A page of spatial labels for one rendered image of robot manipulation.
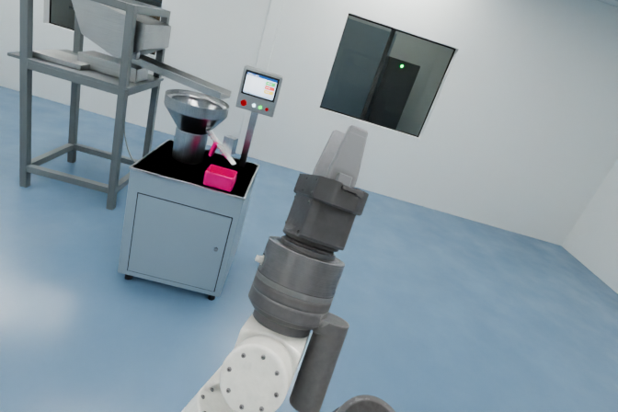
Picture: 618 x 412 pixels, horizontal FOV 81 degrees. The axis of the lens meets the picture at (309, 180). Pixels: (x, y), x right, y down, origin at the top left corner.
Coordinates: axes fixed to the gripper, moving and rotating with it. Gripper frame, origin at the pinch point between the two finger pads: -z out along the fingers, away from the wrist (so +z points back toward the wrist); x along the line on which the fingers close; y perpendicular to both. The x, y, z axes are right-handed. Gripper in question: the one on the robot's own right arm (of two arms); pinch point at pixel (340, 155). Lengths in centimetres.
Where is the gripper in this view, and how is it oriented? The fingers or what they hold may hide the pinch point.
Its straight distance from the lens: 40.6
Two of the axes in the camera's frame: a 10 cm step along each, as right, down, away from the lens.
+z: -3.4, 9.4, -0.5
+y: -9.1, -3.4, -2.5
